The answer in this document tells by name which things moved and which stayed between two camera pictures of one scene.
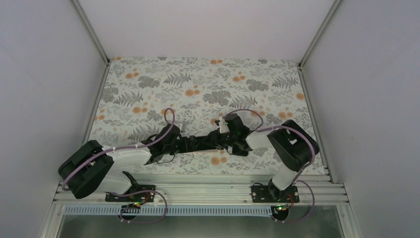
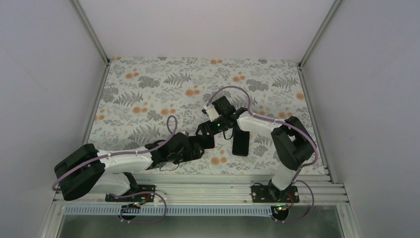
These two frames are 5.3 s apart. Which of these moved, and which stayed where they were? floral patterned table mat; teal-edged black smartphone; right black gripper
Moved: right black gripper
Stayed: teal-edged black smartphone; floral patterned table mat
